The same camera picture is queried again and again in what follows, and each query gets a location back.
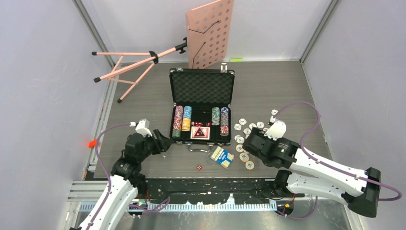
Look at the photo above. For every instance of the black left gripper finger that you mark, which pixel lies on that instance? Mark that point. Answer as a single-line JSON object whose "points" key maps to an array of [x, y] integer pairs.
{"points": [[161, 140], [155, 149]]}

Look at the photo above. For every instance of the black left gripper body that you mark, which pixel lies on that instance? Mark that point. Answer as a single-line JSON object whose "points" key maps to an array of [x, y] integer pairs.
{"points": [[148, 141]]}

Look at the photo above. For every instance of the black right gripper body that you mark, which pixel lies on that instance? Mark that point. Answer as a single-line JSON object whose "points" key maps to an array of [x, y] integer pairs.
{"points": [[259, 132]]}

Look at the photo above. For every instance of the green poker chip stack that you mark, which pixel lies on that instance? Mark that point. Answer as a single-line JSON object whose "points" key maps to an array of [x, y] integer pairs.
{"points": [[176, 133]]}

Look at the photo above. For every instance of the blue playing card deck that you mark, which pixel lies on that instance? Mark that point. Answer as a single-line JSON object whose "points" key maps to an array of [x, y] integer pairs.
{"points": [[222, 157]]}

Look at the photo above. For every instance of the red white chip stack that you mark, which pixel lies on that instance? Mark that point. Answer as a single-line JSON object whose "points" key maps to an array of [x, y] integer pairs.
{"points": [[178, 116]]}

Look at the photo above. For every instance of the black poker set case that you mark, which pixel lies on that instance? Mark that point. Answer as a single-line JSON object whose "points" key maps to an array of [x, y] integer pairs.
{"points": [[202, 90]]}

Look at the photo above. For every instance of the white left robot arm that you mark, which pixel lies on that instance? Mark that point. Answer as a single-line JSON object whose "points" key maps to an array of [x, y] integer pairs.
{"points": [[126, 181]]}

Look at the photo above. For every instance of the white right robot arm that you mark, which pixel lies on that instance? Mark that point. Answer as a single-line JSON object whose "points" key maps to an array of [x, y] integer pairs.
{"points": [[299, 173]]}

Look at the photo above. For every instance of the yellow poker chip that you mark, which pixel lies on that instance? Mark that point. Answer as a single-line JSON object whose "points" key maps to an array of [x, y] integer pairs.
{"points": [[244, 157], [249, 165], [239, 148]]}

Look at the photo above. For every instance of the blue yellow chip stack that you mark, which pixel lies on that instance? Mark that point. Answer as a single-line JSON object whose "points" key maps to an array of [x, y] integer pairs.
{"points": [[186, 120]]}

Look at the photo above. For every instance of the red playing card deck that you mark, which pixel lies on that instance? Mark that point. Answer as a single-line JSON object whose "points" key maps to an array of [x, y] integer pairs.
{"points": [[200, 132]]}

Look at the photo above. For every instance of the blue red chip stack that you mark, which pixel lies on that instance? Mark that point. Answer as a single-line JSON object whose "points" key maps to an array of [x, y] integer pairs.
{"points": [[224, 121]]}

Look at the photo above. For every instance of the orange clip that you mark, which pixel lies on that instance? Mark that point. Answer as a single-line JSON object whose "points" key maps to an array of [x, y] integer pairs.
{"points": [[93, 143]]}

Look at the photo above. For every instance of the green white chip stack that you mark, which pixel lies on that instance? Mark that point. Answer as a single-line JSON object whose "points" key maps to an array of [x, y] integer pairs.
{"points": [[215, 116]]}

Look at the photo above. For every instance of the green tape piece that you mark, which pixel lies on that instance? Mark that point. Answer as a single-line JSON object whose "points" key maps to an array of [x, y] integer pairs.
{"points": [[236, 60]]}

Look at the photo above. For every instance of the pink music stand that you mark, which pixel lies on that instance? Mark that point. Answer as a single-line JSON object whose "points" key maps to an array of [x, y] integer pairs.
{"points": [[206, 40]]}

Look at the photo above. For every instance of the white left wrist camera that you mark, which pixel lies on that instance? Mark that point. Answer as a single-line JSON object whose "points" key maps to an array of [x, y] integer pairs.
{"points": [[142, 127]]}

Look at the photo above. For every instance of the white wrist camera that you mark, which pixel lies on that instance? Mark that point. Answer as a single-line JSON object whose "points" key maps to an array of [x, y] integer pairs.
{"points": [[276, 130], [142, 127]]}

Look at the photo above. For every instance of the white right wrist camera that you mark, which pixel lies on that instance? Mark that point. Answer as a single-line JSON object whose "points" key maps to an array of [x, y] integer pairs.
{"points": [[276, 130]]}

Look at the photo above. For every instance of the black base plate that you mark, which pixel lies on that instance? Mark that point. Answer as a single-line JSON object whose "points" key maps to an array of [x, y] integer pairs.
{"points": [[210, 191]]}

